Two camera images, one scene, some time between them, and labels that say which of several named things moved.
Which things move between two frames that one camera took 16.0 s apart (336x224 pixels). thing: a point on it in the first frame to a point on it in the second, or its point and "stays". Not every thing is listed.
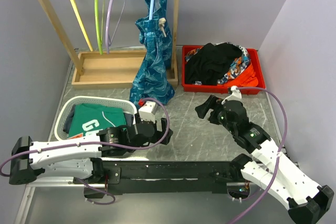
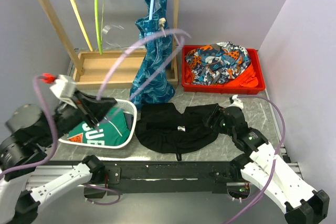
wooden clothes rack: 108,69 stays
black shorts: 206,65 to 163,127
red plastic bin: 254,60 stays
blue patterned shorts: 153,86 stays
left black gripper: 159,134 to 92,108
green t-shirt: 90,119 stays
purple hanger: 107,42 to 179,33
